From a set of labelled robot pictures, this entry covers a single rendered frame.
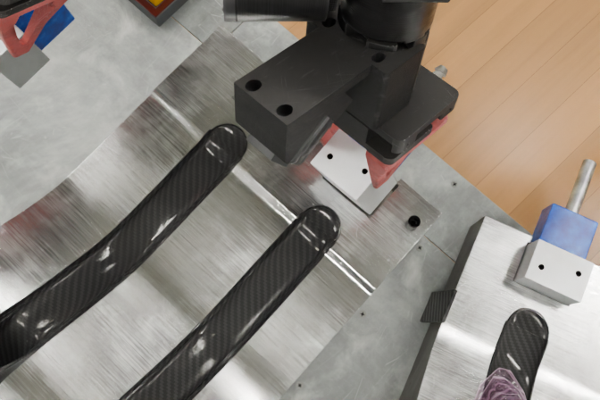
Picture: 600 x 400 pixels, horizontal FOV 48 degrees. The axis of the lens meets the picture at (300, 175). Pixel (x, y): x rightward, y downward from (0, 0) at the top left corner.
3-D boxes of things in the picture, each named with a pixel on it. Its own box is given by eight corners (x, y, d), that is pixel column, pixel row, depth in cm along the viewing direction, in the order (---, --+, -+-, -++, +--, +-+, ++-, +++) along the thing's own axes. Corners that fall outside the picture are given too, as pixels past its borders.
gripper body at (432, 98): (395, 162, 43) (418, 82, 37) (285, 77, 47) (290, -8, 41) (455, 111, 46) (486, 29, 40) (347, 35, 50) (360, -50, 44)
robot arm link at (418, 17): (323, 56, 40) (335, -43, 34) (315, -6, 43) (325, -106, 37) (437, 56, 40) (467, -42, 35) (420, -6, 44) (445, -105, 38)
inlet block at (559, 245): (553, 159, 64) (576, 141, 59) (603, 180, 64) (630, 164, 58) (504, 283, 61) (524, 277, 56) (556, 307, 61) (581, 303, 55)
